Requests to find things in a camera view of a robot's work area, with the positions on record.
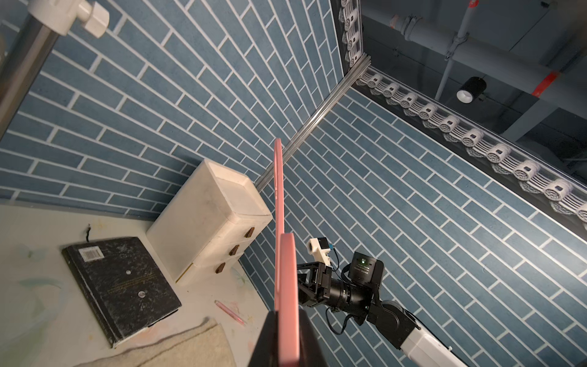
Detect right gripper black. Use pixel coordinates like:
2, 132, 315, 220
297, 262, 367, 317

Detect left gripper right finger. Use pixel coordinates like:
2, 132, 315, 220
299, 309, 328, 367

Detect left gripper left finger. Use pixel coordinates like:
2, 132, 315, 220
249, 311, 279, 367

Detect pink plastic hanger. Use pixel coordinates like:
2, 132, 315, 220
274, 139, 301, 366

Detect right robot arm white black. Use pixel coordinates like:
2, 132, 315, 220
297, 252, 466, 366

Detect pink pen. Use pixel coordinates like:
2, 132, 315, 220
214, 300, 246, 326

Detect beige knitted cloth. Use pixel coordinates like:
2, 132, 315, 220
84, 318, 236, 367

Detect white three-drawer cabinet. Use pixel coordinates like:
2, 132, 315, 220
146, 160, 273, 286

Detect floral table mat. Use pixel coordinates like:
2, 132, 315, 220
1, 206, 268, 366

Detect ceiling spot lamp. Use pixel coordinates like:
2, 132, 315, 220
456, 76, 487, 104

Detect grey ceiling pipe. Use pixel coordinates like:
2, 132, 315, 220
362, 6, 586, 119

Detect metal clothes rack white joints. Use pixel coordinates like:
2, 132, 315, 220
1, 0, 110, 135

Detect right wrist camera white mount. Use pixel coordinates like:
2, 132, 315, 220
307, 237, 331, 266

